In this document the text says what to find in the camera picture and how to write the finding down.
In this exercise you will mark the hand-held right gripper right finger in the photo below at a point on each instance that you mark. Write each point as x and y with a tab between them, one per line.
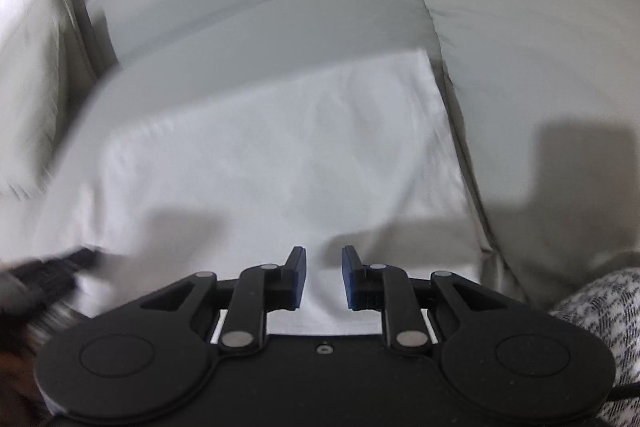
347	277

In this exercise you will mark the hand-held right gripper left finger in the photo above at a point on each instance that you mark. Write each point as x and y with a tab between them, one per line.
299	277

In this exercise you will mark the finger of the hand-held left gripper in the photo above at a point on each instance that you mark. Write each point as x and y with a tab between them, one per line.
60	263

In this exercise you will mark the white t-shirt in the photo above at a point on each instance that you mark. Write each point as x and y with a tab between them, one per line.
300	147

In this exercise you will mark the light grey sofa pillow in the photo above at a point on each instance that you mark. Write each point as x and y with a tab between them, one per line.
30	97

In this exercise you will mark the person's houndstooth pants leg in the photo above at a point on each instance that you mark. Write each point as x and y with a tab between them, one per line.
605	327

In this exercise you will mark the light grey sofa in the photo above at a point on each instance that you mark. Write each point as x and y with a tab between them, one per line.
525	57

